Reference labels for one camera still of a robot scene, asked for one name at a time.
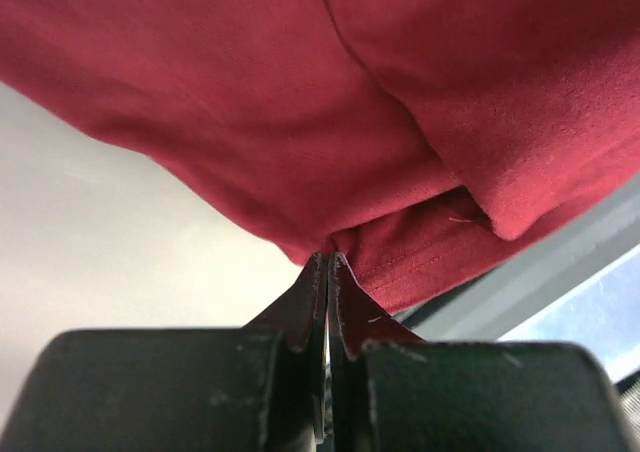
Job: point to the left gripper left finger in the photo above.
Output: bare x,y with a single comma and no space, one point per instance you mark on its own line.
259,387

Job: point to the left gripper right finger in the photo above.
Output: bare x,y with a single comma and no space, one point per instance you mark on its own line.
392,391

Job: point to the dark red t shirt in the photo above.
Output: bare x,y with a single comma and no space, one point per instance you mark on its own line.
428,140

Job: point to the aluminium frame rail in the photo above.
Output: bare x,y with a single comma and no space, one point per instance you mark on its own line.
486,308

